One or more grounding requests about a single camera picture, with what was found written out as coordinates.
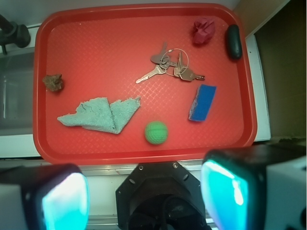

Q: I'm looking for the bunch of metal keys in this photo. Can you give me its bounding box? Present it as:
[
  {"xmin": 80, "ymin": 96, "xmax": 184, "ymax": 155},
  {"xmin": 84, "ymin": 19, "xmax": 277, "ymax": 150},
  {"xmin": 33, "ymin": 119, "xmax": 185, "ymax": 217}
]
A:
[{"xmin": 135, "ymin": 42, "xmax": 205, "ymax": 84}]

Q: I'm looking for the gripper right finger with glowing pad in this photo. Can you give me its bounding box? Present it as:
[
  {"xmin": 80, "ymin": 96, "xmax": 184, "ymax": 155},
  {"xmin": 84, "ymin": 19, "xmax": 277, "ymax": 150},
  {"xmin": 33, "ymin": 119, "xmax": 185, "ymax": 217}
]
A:
[{"xmin": 201, "ymin": 143, "xmax": 307, "ymax": 230}]

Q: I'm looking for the grey-green folded cloth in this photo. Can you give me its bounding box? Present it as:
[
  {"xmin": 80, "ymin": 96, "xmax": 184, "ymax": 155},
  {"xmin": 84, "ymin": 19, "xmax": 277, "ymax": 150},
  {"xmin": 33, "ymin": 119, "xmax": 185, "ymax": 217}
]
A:
[{"xmin": 57, "ymin": 96, "xmax": 141, "ymax": 135}]

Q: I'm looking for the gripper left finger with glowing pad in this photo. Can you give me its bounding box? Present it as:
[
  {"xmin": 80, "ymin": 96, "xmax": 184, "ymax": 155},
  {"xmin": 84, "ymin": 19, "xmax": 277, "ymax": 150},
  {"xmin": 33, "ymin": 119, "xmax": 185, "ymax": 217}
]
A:
[{"xmin": 0, "ymin": 164, "xmax": 90, "ymax": 230}]

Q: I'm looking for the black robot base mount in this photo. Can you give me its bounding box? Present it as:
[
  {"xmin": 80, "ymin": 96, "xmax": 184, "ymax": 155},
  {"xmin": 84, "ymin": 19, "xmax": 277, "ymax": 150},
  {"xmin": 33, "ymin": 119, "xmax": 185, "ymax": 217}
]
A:
[{"xmin": 116, "ymin": 161, "xmax": 211, "ymax": 230}]

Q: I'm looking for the crumpled dark red paper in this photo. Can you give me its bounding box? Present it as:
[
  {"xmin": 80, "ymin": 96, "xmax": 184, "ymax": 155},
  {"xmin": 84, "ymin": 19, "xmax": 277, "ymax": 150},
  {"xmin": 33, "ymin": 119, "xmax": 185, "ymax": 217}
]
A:
[{"xmin": 192, "ymin": 18, "xmax": 215, "ymax": 45}]

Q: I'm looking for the blue sponge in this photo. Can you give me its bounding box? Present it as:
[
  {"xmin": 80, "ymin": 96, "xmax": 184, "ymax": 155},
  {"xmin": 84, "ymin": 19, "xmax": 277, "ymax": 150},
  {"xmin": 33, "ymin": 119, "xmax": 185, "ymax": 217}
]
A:
[{"xmin": 188, "ymin": 84, "xmax": 217, "ymax": 122}]

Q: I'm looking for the green dimpled ball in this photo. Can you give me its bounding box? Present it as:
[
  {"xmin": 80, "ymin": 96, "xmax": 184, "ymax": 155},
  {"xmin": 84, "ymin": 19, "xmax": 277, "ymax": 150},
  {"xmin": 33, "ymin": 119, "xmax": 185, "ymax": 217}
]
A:
[{"xmin": 144, "ymin": 121, "xmax": 168, "ymax": 145}]

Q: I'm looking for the black oblong case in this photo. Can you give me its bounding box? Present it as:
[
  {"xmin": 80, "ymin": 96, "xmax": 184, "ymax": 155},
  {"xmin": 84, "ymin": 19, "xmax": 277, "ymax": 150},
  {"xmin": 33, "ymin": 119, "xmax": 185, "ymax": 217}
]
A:
[{"xmin": 226, "ymin": 24, "xmax": 243, "ymax": 60}]

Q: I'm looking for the brown rock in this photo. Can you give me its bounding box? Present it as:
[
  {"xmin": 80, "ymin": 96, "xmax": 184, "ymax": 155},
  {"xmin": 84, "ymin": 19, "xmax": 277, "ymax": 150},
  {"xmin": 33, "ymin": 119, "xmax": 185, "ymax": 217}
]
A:
[{"xmin": 42, "ymin": 74, "xmax": 64, "ymax": 92}]

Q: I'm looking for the black clamp knob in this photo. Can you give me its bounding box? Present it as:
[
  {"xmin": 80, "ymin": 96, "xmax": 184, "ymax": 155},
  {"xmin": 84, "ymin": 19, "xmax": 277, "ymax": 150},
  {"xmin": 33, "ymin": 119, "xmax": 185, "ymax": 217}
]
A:
[{"xmin": 0, "ymin": 15, "xmax": 31, "ymax": 55}]

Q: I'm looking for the red plastic tray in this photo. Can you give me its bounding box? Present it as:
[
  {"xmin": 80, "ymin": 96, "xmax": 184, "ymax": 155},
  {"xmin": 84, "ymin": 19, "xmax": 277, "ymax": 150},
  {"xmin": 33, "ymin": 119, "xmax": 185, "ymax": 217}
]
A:
[{"xmin": 33, "ymin": 3, "xmax": 257, "ymax": 165}]

